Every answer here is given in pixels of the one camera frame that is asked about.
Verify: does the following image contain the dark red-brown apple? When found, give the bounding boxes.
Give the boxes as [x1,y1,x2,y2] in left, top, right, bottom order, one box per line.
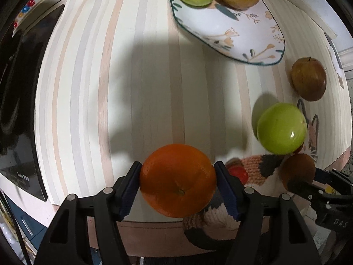
[279,154,316,191]

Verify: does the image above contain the small red cherry tomato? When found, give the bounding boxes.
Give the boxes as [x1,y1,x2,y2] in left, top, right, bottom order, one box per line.
[228,165,249,185]

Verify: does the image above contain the large orange fruit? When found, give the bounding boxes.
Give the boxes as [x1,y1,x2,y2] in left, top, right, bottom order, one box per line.
[139,144,217,218]

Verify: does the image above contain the striped cat placemat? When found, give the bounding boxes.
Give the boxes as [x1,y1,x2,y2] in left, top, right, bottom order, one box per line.
[35,0,352,204]

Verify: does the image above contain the floral white ceramic plate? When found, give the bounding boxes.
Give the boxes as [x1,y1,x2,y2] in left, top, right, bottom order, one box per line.
[170,0,285,66]

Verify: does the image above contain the black induction cooktop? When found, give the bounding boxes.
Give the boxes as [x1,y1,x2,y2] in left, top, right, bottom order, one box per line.
[1,6,64,201]

